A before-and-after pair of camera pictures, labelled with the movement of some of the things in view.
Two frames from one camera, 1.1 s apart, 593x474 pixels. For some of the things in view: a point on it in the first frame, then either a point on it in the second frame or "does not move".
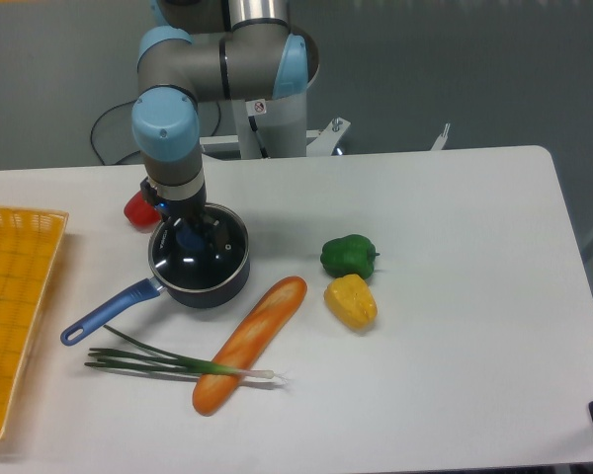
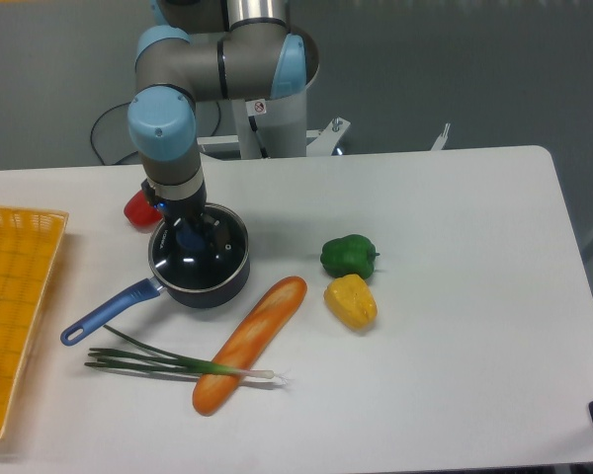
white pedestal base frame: x=318 y=142 does not move
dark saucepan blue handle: x=162 y=286 to x=148 y=287
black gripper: x=194 y=210 does not move
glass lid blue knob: x=201 y=257 does not move
